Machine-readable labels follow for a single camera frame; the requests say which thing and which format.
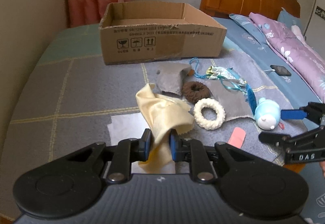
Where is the blue floral quilt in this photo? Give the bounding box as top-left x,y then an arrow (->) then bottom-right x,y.
216,15 -> 324,223

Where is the brown cardboard box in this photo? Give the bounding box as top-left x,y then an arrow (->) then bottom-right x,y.
99,1 -> 227,65

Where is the purple floral quilt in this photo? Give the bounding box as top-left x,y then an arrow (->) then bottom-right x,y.
249,12 -> 324,101

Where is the yellow soft cloth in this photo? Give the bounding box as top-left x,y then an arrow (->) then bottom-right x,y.
135,83 -> 195,174

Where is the black smartphone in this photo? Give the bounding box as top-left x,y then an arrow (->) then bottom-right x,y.
270,65 -> 291,77

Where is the blue sachet pouch with tassel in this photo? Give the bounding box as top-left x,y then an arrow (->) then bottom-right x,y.
189,57 -> 257,115

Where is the grey cloth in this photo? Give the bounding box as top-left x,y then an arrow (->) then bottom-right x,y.
156,62 -> 253,121

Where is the brown hair scrunchie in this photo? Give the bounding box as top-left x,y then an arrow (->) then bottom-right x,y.
182,81 -> 210,104

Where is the white tissue paper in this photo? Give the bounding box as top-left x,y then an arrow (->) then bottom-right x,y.
107,112 -> 176,174

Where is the grey checked blanket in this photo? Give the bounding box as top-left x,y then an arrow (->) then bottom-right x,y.
1,25 -> 292,219

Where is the white braided ring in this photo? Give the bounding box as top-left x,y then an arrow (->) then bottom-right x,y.
193,98 -> 226,131

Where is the blue round plush toy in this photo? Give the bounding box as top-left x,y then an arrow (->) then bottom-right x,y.
254,98 -> 280,131

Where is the pink piece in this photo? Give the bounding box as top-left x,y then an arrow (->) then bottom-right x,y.
227,127 -> 246,149

